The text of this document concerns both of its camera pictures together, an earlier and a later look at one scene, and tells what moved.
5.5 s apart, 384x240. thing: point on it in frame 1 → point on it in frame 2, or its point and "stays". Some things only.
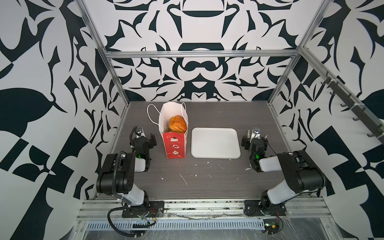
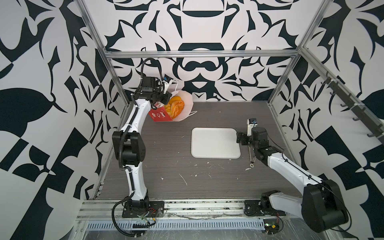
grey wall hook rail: x=363 y=114 stays
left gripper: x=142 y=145 → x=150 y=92
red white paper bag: x=175 y=144 → x=159 y=112
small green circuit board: x=271 y=226 stays
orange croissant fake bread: x=177 y=124 → x=176 y=108
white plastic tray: x=215 y=143 stays
